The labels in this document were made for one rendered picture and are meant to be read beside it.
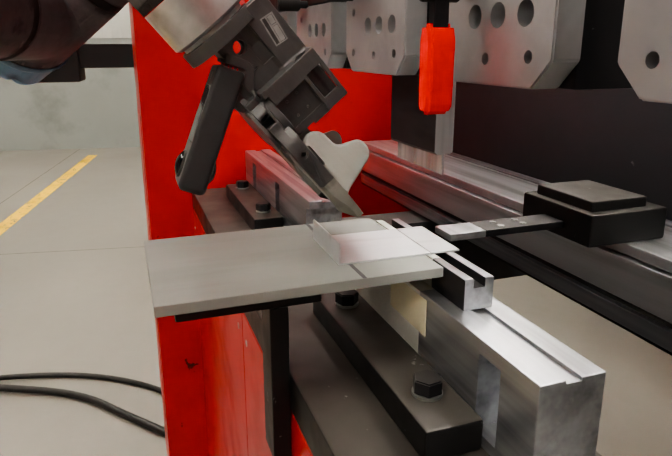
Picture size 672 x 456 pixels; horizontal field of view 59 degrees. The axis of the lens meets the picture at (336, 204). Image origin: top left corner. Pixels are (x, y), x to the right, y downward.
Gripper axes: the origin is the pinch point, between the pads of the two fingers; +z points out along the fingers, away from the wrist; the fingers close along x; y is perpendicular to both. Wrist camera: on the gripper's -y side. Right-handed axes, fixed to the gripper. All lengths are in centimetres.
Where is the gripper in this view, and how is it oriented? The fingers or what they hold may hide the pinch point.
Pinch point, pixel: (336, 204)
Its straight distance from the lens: 59.5
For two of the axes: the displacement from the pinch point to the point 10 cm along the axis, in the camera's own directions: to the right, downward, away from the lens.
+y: 7.2, -6.9, 0.9
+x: -3.4, -2.4, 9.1
